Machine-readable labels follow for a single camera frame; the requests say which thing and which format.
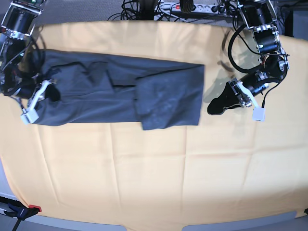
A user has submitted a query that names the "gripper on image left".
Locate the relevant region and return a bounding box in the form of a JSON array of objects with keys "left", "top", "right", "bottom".
[{"left": 14, "top": 78, "right": 61, "bottom": 110}]

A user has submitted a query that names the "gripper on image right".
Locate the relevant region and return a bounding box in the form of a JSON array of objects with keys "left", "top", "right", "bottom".
[{"left": 207, "top": 78, "right": 259, "bottom": 115}]

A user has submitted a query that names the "blue-grey T-shirt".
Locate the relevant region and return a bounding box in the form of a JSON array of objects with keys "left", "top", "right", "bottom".
[{"left": 36, "top": 50, "right": 205, "bottom": 130}]

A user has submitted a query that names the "black arm on image right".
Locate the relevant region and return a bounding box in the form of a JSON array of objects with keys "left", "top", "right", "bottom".
[{"left": 207, "top": 0, "right": 289, "bottom": 121}]

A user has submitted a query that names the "black arm on image left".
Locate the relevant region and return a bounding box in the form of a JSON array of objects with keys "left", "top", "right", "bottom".
[{"left": 0, "top": 0, "right": 61, "bottom": 109}]

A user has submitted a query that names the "yellow table cloth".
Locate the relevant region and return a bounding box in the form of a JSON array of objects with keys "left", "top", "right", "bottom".
[{"left": 0, "top": 21, "right": 308, "bottom": 231}]

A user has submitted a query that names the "white power strip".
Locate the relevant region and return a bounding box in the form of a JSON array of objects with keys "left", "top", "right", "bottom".
[{"left": 159, "top": 1, "right": 231, "bottom": 17}]

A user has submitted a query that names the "blue black bar clamp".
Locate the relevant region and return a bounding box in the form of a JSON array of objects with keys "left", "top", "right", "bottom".
[{"left": 0, "top": 196, "right": 42, "bottom": 231}]

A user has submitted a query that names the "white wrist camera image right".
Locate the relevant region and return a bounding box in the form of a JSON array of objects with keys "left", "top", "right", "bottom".
[{"left": 253, "top": 107, "right": 265, "bottom": 122}]

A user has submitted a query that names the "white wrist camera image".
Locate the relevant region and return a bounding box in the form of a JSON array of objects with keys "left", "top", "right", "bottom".
[
  {"left": 253, "top": 107, "right": 265, "bottom": 122},
  {"left": 21, "top": 109, "right": 39, "bottom": 124}
]

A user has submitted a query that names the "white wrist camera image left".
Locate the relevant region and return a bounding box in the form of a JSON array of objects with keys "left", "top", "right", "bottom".
[{"left": 21, "top": 109, "right": 39, "bottom": 124}]

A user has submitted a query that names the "black cable bundle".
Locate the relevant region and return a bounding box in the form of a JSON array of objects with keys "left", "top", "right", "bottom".
[{"left": 108, "top": 0, "right": 241, "bottom": 25}]

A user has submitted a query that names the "black robot base post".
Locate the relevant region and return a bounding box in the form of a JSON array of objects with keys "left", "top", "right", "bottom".
[{"left": 138, "top": 0, "right": 157, "bottom": 21}]

